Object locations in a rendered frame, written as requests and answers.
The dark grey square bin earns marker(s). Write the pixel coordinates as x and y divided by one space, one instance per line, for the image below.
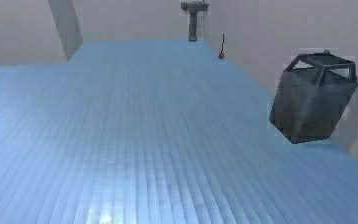
307 106

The grey pedestal sink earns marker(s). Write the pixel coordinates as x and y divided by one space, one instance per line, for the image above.
193 20

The red toilet plunger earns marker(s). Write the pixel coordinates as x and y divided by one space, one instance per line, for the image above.
221 55

